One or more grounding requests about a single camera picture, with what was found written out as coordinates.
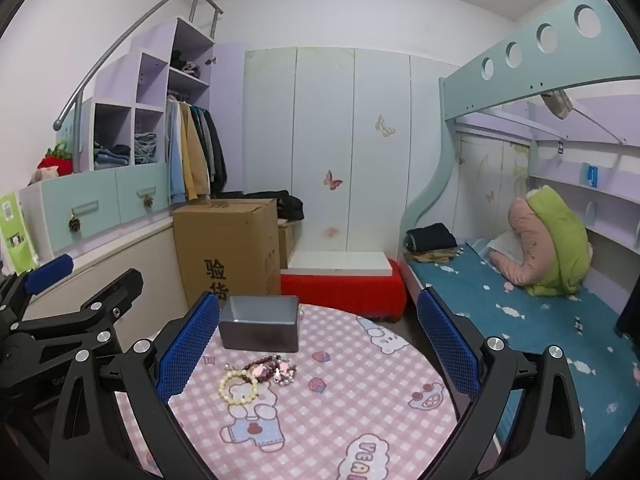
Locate pink plush toy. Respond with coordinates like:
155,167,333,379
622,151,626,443
29,165,61,186

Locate blue printed bedsheet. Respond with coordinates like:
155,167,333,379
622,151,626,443
405,240,640,476

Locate cream low cabinet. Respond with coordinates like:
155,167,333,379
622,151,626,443
22,220,188,356

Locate small cardboard box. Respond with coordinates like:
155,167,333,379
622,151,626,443
277,218,296,270

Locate white pillow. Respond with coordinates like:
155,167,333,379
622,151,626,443
487,237,523,261

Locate red stool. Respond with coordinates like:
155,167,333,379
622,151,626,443
280,259,408,323

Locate mustard hanging jacket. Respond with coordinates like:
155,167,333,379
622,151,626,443
179,102,211,201

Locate green and white box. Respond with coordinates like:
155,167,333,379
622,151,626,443
0,191,40,276

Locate red strawberry plush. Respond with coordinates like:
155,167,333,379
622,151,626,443
39,142,74,176

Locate grey metal handrail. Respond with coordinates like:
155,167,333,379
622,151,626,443
53,0,223,171

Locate teal bunk bed frame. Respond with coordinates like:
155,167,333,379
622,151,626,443
400,0,640,311

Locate black bag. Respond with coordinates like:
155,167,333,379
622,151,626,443
215,190,305,223

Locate pale wardrobe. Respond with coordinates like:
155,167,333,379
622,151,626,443
242,46,463,271

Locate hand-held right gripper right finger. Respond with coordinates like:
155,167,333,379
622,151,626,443
416,287,588,480

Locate dark clothes bundle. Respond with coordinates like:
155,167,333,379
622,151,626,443
170,49,202,78

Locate dark cloth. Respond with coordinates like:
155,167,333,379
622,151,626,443
616,260,640,343

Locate cream bead bracelet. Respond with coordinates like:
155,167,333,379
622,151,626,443
218,367,260,406

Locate folded jeans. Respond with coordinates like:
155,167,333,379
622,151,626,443
134,132,158,165

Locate light blue hanging shirt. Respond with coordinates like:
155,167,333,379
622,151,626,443
166,100,187,205

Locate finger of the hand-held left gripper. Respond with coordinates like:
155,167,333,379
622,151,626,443
0,254,75,328
7,268,145,361

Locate grey clip lamp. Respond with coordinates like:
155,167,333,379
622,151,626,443
542,89,573,120

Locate purple stair shelf unit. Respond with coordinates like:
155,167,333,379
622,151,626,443
80,17,246,198

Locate folded blue and dark clothes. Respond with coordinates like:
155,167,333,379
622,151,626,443
94,142,132,167

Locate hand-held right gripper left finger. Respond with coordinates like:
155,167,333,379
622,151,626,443
50,291,223,480

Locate pink shiny hair ornament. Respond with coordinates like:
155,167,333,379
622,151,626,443
252,362,298,381

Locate dark red bead bracelet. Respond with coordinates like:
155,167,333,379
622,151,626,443
242,355,283,381

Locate dark hanging jacket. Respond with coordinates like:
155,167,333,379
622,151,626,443
197,107,228,196

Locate large cardboard box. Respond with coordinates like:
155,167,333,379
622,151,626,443
172,198,282,308

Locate grey rectangular box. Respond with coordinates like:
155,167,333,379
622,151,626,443
218,295,300,353

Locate pink and green folded quilt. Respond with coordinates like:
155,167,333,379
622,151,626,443
487,185,593,298

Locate pink checked tablecloth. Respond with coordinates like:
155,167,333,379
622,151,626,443
115,302,463,480

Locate white board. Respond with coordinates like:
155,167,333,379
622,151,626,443
287,251,393,277

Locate purple bed wall shelf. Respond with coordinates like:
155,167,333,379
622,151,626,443
527,95,640,241

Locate teal drawer cabinet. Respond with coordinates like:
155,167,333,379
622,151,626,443
19,160,171,261

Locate folded tan clothes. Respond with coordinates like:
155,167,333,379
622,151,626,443
405,247,466,263

